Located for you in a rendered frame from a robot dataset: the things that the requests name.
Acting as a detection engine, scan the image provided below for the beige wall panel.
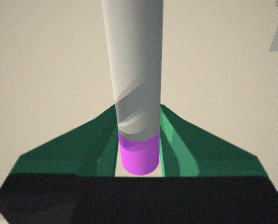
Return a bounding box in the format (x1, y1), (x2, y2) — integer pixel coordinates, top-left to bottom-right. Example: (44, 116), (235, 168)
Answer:
(0, 0), (278, 191)

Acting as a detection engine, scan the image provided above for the grey metal bar with violet end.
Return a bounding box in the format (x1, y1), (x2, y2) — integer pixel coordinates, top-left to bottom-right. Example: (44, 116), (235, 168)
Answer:
(102, 0), (164, 175)

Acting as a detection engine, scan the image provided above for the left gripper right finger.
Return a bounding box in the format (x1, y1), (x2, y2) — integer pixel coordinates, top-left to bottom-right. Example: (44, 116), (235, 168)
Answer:
(159, 104), (269, 178)

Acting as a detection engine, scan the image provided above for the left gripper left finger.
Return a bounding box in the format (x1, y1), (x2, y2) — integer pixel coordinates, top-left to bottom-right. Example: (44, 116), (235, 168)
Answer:
(8, 104), (119, 177)

